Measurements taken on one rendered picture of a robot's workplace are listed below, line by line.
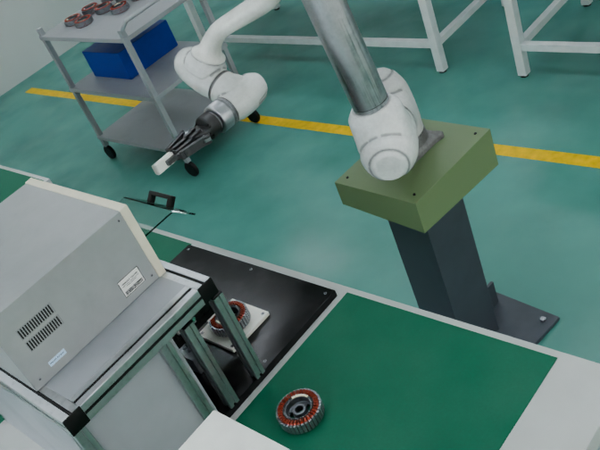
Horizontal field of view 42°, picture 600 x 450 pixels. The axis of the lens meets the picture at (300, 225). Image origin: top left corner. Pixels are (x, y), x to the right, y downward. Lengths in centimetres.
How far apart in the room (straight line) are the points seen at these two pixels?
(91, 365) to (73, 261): 22
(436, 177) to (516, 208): 126
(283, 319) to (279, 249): 161
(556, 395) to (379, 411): 39
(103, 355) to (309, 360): 54
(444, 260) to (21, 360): 138
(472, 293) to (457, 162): 62
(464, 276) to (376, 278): 74
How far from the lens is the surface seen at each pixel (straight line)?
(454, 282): 262
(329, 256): 353
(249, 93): 228
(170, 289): 180
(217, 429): 131
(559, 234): 329
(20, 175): 373
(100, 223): 175
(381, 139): 205
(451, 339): 191
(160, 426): 182
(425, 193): 219
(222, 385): 192
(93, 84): 498
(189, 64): 233
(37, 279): 169
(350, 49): 199
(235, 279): 232
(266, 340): 207
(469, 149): 230
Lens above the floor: 211
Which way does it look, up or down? 34 degrees down
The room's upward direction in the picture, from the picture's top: 24 degrees counter-clockwise
